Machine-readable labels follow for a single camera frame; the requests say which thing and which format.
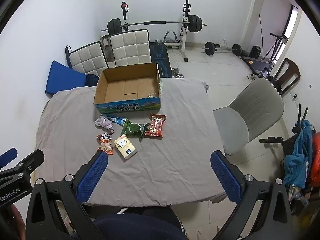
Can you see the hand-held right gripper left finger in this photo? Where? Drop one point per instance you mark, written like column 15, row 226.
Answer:
column 92, row 177

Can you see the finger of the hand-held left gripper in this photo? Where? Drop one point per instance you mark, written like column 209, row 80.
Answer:
column 30, row 161
column 8, row 154

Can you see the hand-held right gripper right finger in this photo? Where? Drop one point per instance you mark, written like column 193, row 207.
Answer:
column 225, row 177

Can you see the orange cartoon snack packet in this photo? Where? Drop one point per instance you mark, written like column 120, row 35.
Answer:
column 105, row 143

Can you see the yellow tissue pack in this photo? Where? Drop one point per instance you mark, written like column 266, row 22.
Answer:
column 124, row 146

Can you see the lilac cloth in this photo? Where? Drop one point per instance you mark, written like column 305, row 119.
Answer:
column 105, row 123

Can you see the green snack packet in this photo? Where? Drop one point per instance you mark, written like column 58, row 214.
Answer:
column 132, row 129

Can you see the blue snack packet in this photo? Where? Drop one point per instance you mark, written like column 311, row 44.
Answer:
column 118, row 120

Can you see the red floral snack packet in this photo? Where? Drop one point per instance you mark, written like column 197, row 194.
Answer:
column 156, row 126

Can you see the cardboard box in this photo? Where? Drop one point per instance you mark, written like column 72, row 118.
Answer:
column 130, row 90

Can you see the person's left forearm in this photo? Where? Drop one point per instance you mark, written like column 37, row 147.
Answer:
column 11, row 222

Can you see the black stand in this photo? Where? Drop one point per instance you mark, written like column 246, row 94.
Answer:
column 272, row 140

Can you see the person's dark blue lap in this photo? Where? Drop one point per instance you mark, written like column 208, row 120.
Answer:
column 137, row 226

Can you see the grey office chair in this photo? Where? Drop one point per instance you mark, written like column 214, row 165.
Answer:
column 252, row 105

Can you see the blue clothing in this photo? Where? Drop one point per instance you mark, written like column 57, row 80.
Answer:
column 300, row 155

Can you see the blue folded mat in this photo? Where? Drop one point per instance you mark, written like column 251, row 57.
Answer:
column 62, row 77

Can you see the orange bag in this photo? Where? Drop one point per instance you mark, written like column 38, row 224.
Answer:
column 315, row 155

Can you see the chrome dumbbells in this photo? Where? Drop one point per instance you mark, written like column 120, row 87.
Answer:
column 178, row 75

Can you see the blue black stick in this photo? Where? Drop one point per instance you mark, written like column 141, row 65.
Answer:
column 68, row 55

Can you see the white padded chair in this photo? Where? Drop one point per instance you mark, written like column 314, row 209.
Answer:
column 87, row 60
column 130, row 46

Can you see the treadmill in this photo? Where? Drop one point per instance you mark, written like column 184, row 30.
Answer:
column 255, row 62

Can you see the brown wooden chair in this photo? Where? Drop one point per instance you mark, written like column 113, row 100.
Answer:
column 292, row 71

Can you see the black speaker box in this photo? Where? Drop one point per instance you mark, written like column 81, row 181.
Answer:
column 255, row 51

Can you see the short barbell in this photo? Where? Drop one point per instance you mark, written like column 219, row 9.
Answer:
column 210, row 48

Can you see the white squat rack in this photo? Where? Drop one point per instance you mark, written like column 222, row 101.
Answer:
column 186, row 38

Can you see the long barbell with black plates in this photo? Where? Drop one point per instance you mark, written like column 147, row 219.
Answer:
column 155, row 23

